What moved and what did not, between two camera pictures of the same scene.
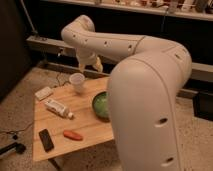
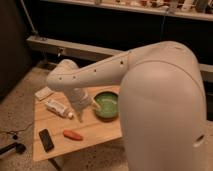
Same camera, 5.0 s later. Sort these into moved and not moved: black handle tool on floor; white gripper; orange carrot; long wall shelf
Moved: white gripper
Not moved: orange carrot; long wall shelf; black handle tool on floor
